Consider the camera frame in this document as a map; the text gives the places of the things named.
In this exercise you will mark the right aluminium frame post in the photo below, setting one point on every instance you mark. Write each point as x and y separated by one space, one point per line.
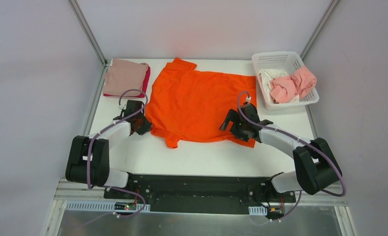
319 27

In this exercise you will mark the folded beige t-shirt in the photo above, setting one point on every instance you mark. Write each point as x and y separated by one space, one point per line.
126 78

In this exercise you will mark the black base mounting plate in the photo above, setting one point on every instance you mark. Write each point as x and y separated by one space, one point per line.
204 194

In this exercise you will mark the orange t-shirt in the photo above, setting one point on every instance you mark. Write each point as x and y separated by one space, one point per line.
190 105

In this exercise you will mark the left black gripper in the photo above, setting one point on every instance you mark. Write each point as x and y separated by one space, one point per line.
140 121

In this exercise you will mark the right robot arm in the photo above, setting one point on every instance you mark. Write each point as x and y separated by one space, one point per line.
315 165

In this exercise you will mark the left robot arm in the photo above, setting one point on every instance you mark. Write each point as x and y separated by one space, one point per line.
89 157

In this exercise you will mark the left aluminium frame post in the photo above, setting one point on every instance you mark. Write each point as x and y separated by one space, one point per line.
87 30

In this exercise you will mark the white t-shirt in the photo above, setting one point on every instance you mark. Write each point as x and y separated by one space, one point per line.
266 79

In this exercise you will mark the pink t-shirt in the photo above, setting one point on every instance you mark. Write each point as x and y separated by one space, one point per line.
298 85

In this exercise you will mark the folded crimson t-shirt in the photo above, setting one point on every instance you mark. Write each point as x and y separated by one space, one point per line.
145 83

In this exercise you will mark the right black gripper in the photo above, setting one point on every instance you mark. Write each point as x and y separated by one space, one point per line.
233 122

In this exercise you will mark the aluminium frame post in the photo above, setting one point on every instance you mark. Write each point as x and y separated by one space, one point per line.
87 30
319 27

